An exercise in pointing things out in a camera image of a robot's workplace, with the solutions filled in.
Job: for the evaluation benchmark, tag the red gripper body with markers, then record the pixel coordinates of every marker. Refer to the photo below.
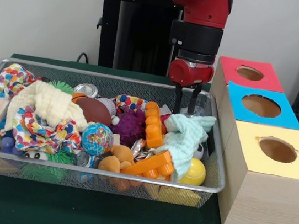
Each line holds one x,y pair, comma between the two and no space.
191,74

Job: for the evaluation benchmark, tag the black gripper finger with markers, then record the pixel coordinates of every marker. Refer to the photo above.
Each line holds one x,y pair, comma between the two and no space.
178,102
192,104

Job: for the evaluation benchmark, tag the clear plastic bottle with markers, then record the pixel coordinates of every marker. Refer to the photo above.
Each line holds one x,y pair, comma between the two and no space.
200,112

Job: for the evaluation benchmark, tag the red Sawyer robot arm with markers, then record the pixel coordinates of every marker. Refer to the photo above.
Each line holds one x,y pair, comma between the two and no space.
206,5

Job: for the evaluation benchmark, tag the shallow metal mesh bin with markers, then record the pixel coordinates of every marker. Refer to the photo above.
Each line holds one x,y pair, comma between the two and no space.
141,87

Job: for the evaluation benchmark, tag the wooden box with three holes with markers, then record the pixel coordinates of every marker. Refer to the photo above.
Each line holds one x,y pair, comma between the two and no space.
266,195

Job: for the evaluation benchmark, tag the long orange toy brick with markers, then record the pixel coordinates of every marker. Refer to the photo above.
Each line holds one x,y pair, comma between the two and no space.
153,126

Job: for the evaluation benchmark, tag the mint green cloth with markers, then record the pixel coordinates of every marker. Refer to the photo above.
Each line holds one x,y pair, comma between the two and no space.
184,139

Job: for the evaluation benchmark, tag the purple spiky ball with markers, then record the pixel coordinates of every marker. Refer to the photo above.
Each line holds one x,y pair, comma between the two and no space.
130,126

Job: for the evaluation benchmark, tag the yellow ball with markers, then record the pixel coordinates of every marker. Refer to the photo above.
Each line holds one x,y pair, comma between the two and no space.
195,172

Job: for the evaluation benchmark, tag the brown toy football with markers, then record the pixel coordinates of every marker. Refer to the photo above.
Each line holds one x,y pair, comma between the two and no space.
94,111

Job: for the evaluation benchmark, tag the blue globe ball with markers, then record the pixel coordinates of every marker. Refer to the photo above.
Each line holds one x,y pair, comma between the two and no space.
96,139

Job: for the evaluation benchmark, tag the green spiky ball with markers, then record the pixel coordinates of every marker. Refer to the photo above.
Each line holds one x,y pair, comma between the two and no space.
61,87

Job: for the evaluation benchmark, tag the cream muslin cloth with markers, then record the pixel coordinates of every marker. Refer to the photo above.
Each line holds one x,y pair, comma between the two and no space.
48,100

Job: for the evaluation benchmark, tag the colourful spotted cloth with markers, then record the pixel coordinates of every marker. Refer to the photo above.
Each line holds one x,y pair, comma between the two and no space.
9,78
38,132

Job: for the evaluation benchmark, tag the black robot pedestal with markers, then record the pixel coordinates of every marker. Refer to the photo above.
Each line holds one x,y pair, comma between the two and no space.
137,38

